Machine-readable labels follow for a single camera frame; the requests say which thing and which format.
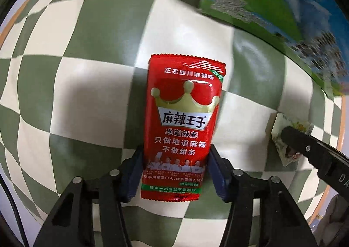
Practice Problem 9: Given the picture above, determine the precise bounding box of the red crown print snack packet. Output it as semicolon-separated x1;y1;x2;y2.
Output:
140;54;227;202

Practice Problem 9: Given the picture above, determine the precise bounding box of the black cable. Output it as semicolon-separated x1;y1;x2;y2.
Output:
0;179;29;247

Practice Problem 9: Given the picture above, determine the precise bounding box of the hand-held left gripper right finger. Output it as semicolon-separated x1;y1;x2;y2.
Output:
208;145;318;247

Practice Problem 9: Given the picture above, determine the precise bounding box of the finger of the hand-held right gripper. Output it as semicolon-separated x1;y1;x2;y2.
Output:
281;126;339;179

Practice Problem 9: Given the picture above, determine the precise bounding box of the green white checkered tablecloth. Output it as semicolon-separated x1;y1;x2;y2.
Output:
0;0;349;247

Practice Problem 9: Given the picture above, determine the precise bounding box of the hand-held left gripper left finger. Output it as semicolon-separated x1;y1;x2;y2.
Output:
33;145;145;247

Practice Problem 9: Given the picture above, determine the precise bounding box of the white fruit print snack packet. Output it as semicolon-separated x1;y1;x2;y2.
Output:
267;112;315;167

